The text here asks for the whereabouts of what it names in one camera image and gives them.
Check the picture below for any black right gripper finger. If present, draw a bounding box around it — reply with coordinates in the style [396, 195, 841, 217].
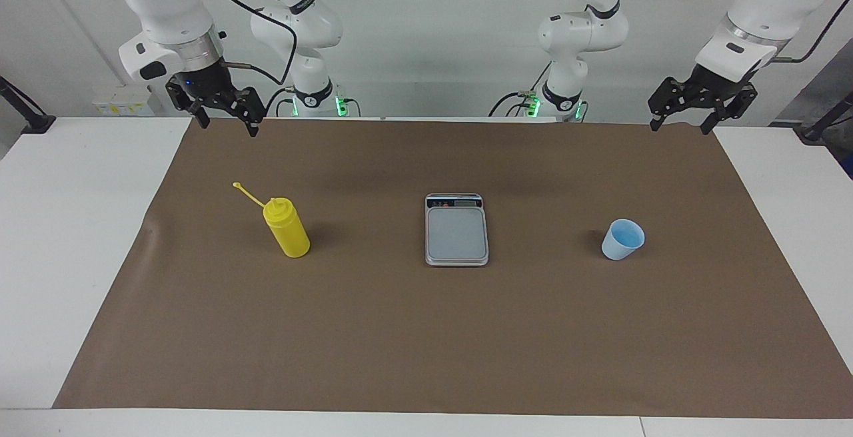
[166, 79, 209, 131]
[223, 87, 268, 139]

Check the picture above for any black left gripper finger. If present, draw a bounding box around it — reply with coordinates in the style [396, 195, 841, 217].
[648, 77, 701, 133]
[699, 87, 759, 136]

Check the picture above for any yellow squeeze bottle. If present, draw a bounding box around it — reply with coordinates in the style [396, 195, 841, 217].
[233, 182, 311, 258]

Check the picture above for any light blue plastic cup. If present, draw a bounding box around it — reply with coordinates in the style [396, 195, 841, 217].
[601, 218, 646, 261]

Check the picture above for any silver digital kitchen scale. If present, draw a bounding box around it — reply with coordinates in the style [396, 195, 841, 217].
[425, 193, 490, 267]

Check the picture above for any white box with yellow labels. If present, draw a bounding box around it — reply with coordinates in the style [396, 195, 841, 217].
[92, 85, 155, 117]

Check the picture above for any black clamp stand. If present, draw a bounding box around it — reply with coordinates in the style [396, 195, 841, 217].
[793, 91, 853, 145]
[0, 76, 56, 135]

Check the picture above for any dark grey partition panel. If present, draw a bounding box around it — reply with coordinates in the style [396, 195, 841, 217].
[773, 41, 853, 125]

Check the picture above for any brown paper mat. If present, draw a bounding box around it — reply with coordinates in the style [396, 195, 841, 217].
[52, 117, 853, 419]

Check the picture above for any black base cable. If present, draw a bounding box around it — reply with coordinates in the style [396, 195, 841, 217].
[265, 84, 297, 118]
[488, 63, 552, 118]

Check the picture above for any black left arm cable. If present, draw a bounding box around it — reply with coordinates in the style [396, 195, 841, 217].
[616, 0, 853, 65]

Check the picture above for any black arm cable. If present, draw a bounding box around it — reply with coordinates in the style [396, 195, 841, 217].
[190, 0, 299, 88]
[616, 0, 853, 65]

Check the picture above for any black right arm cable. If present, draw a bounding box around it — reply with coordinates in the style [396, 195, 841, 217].
[190, 0, 299, 88]

